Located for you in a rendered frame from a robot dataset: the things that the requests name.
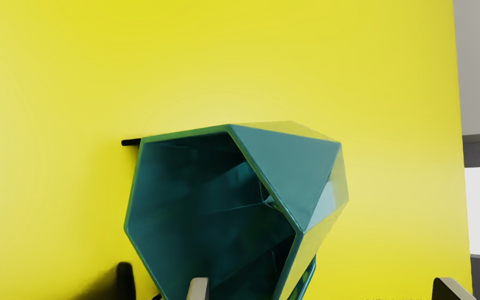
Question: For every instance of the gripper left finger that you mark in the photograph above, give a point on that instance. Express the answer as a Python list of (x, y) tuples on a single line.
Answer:
[(198, 289)]

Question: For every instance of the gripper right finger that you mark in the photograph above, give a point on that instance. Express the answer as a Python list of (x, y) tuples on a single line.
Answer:
[(452, 291)]

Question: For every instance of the teal faceted mug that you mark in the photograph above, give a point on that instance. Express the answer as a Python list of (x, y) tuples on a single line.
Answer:
[(290, 166)]

